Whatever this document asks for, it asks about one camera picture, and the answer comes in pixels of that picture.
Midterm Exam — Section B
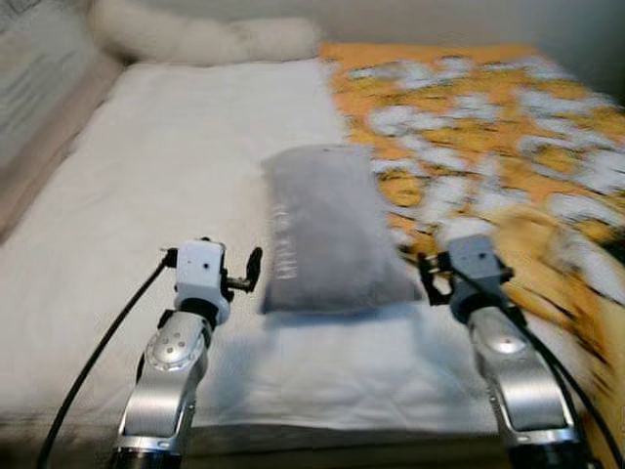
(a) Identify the grey rectangular pillow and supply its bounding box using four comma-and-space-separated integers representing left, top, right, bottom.
259, 144, 424, 317

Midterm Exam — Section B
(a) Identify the orange cartoon egg blanket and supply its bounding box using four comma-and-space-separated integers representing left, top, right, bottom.
320, 41, 625, 469

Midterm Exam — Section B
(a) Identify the white quilted mattress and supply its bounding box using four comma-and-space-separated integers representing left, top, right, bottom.
0, 59, 514, 436

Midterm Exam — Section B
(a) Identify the large cream bolster cushion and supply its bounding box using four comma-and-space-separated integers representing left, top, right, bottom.
90, 0, 247, 65

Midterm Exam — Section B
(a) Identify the small cream bolster cushion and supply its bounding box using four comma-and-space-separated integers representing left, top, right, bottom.
234, 17, 324, 63

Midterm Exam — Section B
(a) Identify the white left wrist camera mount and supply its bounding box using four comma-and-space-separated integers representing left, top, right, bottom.
174, 239, 232, 324

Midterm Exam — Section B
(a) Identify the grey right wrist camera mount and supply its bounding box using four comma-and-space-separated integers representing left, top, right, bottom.
447, 234, 510, 316

